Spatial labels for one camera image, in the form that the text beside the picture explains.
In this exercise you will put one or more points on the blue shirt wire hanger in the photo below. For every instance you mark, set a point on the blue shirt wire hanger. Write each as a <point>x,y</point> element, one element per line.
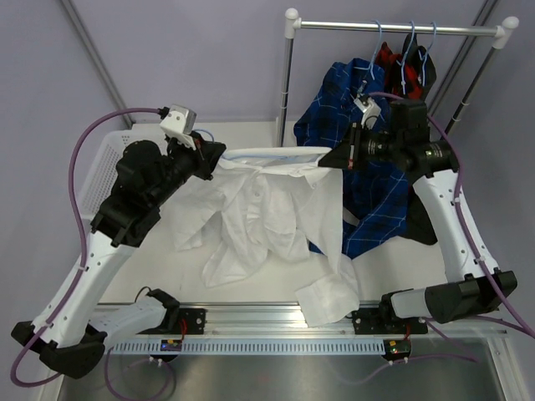
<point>376,50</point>

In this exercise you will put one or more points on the red shirt wire hanger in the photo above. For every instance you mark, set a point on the red shirt wire hanger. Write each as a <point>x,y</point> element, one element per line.
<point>410,42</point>

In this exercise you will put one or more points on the white plastic basket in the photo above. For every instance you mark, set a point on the white plastic basket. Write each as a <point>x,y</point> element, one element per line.
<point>102,173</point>

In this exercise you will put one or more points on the light blue wire hanger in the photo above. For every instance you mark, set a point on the light blue wire hanger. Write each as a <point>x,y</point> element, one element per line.
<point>204,132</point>

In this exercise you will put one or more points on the black pinstripe shirt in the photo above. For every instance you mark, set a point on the black pinstripe shirt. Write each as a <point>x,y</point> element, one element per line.
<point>418,225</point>

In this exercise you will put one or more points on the white slotted cable duct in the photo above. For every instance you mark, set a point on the white slotted cable duct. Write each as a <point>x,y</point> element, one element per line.
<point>250,346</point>

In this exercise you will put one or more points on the blue plaid shirt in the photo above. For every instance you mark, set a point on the blue plaid shirt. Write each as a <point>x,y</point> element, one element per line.
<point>377,195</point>

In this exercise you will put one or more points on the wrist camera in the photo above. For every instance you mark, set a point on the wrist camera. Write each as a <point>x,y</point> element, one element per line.
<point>178,124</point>
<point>370,112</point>

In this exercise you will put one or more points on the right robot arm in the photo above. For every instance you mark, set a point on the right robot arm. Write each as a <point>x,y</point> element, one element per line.
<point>475,285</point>

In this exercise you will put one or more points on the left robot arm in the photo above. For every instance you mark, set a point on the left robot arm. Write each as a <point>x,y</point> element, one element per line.
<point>66,337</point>

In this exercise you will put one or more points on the red black plaid shirt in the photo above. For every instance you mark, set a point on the red black plaid shirt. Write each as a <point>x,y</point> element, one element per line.
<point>389,62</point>

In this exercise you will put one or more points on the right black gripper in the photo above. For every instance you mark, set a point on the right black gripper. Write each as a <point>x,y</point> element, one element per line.
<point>349,152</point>

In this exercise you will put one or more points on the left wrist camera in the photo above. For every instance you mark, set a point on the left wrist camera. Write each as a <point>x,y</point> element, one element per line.
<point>178,124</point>

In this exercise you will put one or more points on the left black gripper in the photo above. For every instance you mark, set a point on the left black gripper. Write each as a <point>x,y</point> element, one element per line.
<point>203,157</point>

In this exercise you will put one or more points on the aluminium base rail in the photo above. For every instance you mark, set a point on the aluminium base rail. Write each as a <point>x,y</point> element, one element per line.
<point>278,320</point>

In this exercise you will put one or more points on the white shirt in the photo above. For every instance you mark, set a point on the white shirt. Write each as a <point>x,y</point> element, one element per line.
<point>270,207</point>

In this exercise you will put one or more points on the white and silver clothes rack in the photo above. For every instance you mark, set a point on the white and silver clothes rack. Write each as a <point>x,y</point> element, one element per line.
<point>500,35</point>

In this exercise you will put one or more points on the grey frame post left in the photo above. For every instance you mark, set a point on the grey frame post left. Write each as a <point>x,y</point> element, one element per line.
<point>84,38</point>

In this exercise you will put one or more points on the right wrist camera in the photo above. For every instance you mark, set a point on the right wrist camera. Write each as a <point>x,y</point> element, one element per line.
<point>370,112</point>

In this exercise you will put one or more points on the grey frame post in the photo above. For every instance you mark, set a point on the grey frame post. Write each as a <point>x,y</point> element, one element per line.
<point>481,18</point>
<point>84,38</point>

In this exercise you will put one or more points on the black shirt wire hanger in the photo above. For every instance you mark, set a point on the black shirt wire hanger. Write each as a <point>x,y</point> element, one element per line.
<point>425,56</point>

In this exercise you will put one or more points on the grey frame post right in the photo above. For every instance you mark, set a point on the grey frame post right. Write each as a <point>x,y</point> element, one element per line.
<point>481,18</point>

